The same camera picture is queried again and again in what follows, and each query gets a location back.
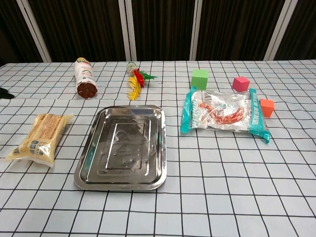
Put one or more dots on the colourful feather shuttlecock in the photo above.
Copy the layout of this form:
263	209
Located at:
135	84

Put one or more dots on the dark folding screen with white frames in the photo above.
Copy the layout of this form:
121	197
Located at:
160	29

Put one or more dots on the stainless steel rectangular tray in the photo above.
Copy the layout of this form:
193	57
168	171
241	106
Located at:
123	148

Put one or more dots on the orange foam cube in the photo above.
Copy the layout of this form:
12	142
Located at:
267	107

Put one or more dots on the pink foam cube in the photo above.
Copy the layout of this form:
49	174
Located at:
240	84

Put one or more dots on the black object at table edge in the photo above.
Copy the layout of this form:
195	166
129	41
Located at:
5	93

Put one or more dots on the yellow snack bag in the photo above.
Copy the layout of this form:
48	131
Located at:
40	137

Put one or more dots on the white chips canister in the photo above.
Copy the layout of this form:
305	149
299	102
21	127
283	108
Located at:
85	77

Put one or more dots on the teal clear snack bag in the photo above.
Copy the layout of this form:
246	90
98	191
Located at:
222	112

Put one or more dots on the green foam cube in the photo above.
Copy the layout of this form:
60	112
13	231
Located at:
199	79

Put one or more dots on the checkered white tablecloth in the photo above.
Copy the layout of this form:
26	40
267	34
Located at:
222	185

